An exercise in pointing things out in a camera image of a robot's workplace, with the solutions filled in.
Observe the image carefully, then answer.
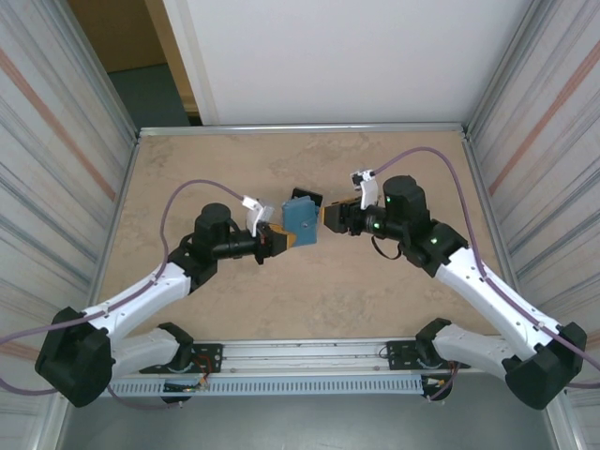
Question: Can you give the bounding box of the aluminium table side rail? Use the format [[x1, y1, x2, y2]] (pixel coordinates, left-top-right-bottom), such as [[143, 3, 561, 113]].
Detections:
[[461, 133, 535, 335], [86, 133, 143, 324]]

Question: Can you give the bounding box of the grey metal shelf plate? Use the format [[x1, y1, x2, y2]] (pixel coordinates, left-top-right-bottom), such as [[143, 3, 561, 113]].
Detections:
[[55, 372, 566, 450]]

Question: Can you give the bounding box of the teal leather card holder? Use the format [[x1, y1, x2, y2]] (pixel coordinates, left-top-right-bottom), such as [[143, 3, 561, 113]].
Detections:
[[279, 195, 321, 248]]

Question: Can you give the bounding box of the grey slotted cable duct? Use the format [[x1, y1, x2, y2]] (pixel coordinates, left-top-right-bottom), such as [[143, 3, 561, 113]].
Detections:
[[106, 376, 427, 398]]

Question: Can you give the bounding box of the aluminium frame post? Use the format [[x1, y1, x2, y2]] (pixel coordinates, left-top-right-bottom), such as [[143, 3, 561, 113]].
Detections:
[[467, 0, 557, 132], [46, 0, 142, 137]]

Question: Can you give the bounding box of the aluminium table end rail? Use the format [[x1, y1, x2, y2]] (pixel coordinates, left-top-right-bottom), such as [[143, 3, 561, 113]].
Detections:
[[137, 122, 470, 140]]

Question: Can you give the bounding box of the white door frame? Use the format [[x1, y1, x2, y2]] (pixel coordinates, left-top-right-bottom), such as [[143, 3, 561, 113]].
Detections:
[[161, 0, 220, 127]]

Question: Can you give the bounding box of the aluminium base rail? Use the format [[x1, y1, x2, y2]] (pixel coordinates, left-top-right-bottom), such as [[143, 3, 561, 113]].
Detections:
[[110, 337, 510, 376]]

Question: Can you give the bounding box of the brown wooden door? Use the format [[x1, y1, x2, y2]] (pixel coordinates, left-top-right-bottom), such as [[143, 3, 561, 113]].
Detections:
[[67, 0, 198, 116]]

